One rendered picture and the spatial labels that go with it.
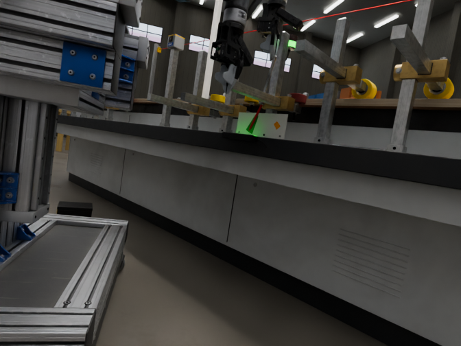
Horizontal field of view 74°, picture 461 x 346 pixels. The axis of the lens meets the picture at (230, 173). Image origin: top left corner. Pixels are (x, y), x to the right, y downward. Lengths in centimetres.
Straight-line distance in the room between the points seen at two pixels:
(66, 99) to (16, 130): 21
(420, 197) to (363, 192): 16
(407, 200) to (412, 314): 45
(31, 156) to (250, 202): 100
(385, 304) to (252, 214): 69
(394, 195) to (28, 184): 109
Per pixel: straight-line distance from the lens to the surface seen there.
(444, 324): 132
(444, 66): 107
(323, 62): 102
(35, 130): 103
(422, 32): 113
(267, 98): 119
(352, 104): 131
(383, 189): 107
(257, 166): 131
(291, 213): 145
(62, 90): 90
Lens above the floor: 64
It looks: 5 degrees down
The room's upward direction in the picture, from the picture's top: 9 degrees clockwise
